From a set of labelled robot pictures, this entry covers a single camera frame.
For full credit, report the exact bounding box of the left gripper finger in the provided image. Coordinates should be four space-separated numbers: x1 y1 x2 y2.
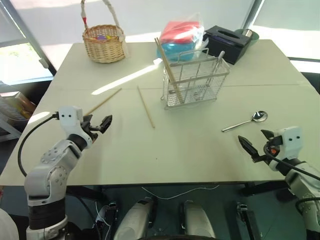
81 114 94 126
98 114 113 134

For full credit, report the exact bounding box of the box of colourful items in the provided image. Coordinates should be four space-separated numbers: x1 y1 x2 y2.
0 90 38 144

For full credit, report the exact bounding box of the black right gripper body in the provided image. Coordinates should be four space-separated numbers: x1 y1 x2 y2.
251 136 283 166

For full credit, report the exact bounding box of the metal wire cutlery rack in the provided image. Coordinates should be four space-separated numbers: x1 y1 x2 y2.
160 47 231 111

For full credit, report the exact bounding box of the stainless steel spoon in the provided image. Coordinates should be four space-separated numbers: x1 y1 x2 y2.
221 110 269 133

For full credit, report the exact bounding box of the woven wicker basket with handle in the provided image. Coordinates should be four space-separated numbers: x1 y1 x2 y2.
80 0 129 64

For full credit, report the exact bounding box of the clear plastic bag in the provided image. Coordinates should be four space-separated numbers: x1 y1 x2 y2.
155 11 210 63

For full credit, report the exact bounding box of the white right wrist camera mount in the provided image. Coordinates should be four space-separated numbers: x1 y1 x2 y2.
268 125 304 172

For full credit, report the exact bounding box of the silver right robot leg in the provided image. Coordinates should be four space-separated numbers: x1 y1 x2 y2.
180 199 216 240

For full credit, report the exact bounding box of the dark green bowl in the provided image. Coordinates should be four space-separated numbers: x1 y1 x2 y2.
234 28 260 48

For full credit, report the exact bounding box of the black tissue box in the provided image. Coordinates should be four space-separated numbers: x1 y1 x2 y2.
203 24 253 66

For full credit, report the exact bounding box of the thin white cable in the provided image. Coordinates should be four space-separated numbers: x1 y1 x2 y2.
140 184 221 200

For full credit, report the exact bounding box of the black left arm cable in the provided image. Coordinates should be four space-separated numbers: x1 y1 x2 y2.
17 112 60 177

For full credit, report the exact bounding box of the grey window frame post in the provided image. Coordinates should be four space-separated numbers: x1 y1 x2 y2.
0 0 58 76

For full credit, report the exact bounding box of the blue plastic container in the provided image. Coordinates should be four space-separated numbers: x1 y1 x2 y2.
156 40 199 62

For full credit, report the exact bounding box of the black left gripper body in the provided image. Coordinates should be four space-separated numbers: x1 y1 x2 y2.
81 119 102 145

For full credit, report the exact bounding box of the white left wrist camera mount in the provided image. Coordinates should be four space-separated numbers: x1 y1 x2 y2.
57 105 93 149

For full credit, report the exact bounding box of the wooden chopstick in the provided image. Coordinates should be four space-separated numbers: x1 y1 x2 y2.
153 37 183 104
136 85 156 129
83 87 123 117
155 37 185 104

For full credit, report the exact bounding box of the silver robot leg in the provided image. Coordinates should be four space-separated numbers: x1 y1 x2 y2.
180 199 216 240
113 196 158 240

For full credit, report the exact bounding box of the white long-handled spoon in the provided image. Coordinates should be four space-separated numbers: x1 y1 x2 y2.
203 50 226 101

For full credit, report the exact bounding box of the silver left robot leg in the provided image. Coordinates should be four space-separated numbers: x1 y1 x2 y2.
113 196 158 240

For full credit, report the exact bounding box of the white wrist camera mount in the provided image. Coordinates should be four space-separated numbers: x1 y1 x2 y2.
268 125 304 172
57 105 93 149

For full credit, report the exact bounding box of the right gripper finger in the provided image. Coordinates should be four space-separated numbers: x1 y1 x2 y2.
260 129 276 141
237 135 259 159

